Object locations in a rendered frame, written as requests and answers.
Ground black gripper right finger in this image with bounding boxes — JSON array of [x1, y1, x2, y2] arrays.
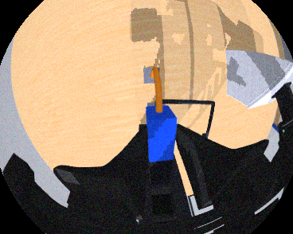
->
[[175, 123, 268, 210]]

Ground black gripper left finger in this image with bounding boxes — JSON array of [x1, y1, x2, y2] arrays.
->
[[53, 126, 149, 220]]

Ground blue and black plug with orange cord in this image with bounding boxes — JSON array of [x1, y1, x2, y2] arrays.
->
[[146, 67, 176, 186]]

